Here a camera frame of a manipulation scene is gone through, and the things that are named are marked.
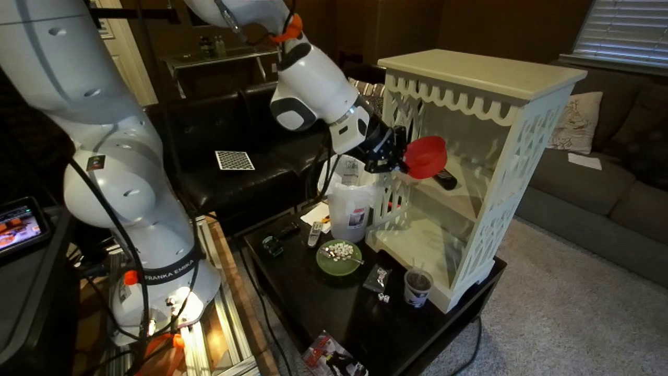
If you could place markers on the magazine with red cover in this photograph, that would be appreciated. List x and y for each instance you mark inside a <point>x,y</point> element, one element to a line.
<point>328,358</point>

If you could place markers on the black coffee table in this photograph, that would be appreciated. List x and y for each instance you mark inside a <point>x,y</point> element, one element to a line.
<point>389,338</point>

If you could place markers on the small clear plastic bag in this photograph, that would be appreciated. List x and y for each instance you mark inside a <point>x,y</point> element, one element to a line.
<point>377,282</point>

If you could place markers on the paper cup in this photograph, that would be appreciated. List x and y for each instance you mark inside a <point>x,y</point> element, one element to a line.
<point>416,286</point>

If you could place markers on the patterned throw pillow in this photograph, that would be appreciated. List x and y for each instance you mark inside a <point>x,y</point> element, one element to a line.
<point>579,121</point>

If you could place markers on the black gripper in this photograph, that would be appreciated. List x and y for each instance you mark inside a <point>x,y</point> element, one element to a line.
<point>384,146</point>

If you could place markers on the green sofa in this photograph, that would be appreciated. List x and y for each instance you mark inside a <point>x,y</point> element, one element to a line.
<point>620,211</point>

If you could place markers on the black leather couch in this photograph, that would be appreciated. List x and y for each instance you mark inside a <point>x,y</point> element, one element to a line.
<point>228,155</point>

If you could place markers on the white paper sheet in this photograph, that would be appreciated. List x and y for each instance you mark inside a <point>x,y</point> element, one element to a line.
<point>586,161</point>

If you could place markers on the white plastic jug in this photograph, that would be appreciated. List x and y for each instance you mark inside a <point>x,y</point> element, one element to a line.
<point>352,194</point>

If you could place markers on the white ornate shelf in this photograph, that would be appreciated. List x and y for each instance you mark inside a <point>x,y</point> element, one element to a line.
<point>496,118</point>

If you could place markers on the window blinds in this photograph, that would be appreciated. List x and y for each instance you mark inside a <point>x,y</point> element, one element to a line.
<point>629,32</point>

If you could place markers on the green bowl with pills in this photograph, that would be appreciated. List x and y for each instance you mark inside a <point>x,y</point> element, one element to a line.
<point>339,257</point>

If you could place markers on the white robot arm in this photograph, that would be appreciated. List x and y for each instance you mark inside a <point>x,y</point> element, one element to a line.
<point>56,61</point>

